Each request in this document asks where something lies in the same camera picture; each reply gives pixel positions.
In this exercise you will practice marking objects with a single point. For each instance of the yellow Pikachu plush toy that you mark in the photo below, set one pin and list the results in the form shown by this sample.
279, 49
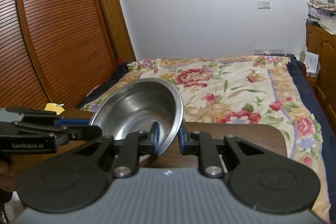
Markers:
54, 107

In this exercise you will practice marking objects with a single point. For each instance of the white wall switch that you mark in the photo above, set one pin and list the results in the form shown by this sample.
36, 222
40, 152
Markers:
263, 5

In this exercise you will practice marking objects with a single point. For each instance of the person's left hand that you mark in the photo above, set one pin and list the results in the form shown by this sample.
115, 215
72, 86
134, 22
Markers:
10, 168

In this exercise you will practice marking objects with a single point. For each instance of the floral bed blanket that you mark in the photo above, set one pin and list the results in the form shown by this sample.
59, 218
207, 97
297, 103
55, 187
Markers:
268, 90

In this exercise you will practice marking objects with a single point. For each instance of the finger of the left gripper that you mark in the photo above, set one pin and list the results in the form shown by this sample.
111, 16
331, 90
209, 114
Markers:
41, 117
71, 130

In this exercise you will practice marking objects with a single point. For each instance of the brown wooden door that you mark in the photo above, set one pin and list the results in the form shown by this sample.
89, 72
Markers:
117, 28

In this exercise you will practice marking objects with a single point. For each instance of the wooden louvered wardrobe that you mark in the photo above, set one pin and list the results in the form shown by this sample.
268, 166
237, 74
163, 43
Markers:
52, 51

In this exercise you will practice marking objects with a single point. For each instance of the wooden sideboard cabinet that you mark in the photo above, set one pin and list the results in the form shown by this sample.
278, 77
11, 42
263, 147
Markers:
320, 42

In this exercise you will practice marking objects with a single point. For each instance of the wall power strip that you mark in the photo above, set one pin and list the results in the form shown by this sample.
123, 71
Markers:
265, 51

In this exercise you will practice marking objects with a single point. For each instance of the dark clothes on bed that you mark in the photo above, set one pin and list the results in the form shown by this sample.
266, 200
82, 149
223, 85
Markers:
121, 70

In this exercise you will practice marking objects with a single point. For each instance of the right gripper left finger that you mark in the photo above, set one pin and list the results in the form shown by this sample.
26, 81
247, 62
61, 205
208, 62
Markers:
129, 150

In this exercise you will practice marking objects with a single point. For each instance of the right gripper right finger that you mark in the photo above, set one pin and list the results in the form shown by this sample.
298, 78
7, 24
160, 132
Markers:
208, 150

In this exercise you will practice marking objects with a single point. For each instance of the stack of folded fabrics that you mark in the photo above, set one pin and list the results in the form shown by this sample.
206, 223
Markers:
322, 15

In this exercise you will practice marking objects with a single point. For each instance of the steel bowl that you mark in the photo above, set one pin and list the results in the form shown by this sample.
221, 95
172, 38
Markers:
136, 106

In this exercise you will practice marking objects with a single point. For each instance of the white paper bag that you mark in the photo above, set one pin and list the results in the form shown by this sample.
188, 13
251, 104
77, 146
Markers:
311, 62

